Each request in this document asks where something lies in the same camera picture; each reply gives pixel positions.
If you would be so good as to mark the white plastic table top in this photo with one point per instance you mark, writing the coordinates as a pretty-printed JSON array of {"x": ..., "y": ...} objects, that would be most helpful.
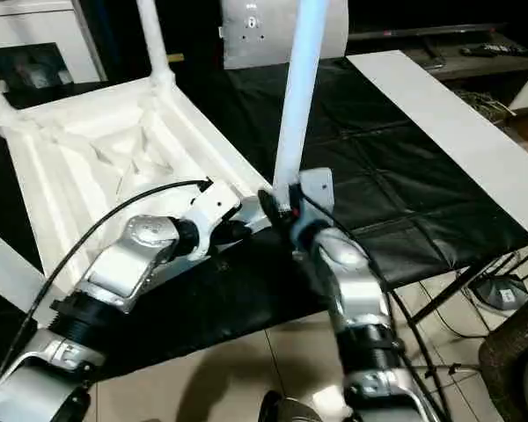
[{"x": 97, "y": 158}]

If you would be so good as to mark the black work mat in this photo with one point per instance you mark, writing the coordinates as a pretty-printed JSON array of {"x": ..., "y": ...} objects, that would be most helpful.
[{"x": 378, "y": 176}]

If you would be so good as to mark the black tripod leg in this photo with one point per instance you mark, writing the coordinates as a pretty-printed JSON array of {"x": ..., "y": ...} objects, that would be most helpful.
[{"x": 449, "y": 294}]

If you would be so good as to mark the small yellow label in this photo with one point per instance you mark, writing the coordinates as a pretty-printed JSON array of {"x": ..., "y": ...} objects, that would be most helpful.
[{"x": 174, "y": 58}]

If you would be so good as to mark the black robot foot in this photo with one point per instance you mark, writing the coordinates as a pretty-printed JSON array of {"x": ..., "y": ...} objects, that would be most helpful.
[{"x": 289, "y": 410}]

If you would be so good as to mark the black wifi router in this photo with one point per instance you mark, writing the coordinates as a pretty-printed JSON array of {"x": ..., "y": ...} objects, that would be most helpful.
[{"x": 503, "y": 292}]

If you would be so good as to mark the dark low tv stand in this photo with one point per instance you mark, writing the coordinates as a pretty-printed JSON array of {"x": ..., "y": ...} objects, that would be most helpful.
[{"x": 422, "y": 48}]

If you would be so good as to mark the black remote control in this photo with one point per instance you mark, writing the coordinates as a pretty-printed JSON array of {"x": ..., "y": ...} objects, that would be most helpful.
[{"x": 488, "y": 50}]

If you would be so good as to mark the white cabinet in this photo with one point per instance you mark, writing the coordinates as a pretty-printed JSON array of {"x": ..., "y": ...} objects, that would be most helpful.
[{"x": 35, "y": 26}]

